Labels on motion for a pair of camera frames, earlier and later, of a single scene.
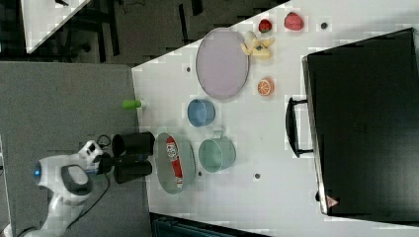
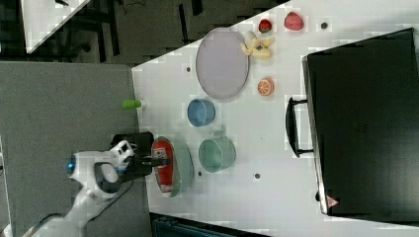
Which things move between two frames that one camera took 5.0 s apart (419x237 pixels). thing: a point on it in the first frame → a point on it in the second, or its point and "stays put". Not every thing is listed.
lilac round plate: x=222 y=62 stays put
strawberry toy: x=265 y=26 stays put
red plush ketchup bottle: x=177 y=163 → x=165 y=173
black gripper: x=106 y=162 → x=138 y=164
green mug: x=217 y=153 stays put
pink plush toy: x=293 y=22 stays put
